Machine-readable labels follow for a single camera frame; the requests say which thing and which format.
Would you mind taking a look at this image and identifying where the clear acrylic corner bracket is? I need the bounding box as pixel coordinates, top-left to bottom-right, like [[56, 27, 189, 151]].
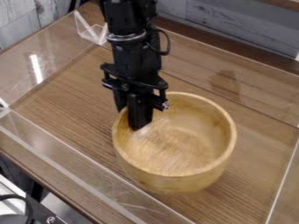
[[73, 10, 108, 46]]

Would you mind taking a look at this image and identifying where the black cable lower left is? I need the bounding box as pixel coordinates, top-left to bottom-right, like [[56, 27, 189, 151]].
[[0, 193, 36, 224]]

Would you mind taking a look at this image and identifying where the clear acrylic tray wall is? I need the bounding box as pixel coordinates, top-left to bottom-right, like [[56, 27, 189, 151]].
[[0, 16, 299, 224]]

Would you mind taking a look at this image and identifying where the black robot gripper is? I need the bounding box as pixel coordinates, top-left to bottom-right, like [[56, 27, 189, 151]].
[[100, 29, 171, 130]]

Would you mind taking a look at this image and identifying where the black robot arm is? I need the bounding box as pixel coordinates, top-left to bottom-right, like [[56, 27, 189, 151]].
[[97, 0, 171, 130]]

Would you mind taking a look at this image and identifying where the light wooden bowl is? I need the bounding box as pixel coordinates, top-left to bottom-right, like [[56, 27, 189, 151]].
[[112, 91, 238, 193]]

